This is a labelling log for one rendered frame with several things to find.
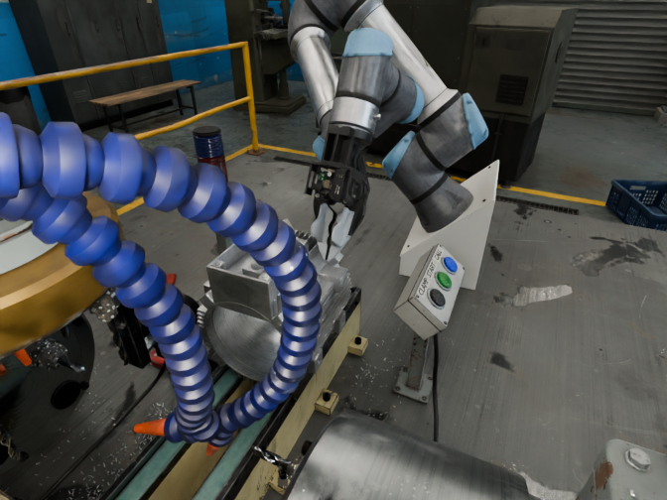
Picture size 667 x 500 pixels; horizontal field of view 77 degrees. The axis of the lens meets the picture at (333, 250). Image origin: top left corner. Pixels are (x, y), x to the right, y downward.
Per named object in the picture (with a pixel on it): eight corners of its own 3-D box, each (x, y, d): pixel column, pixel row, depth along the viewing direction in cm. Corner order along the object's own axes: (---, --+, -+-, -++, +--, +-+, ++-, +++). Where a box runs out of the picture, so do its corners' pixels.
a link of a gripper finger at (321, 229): (298, 255, 67) (310, 198, 66) (313, 255, 72) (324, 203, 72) (315, 260, 66) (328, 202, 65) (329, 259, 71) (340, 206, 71)
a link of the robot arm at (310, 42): (267, 19, 103) (307, 160, 77) (296, -18, 97) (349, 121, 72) (301, 47, 111) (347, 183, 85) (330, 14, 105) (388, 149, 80)
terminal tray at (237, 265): (274, 324, 58) (270, 284, 54) (211, 306, 62) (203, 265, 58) (311, 278, 67) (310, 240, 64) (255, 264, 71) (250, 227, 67)
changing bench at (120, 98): (188, 111, 579) (183, 78, 556) (206, 114, 566) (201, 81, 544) (99, 139, 475) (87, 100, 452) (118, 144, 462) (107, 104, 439)
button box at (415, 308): (424, 341, 65) (449, 327, 62) (391, 311, 65) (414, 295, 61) (447, 282, 78) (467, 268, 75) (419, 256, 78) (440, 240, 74)
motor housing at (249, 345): (305, 406, 65) (299, 312, 55) (205, 368, 71) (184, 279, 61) (351, 324, 80) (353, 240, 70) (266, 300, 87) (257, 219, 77)
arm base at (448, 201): (430, 216, 121) (408, 190, 119) (474, 187, 112) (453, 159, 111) (422, 240, 108) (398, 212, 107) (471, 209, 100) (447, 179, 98)
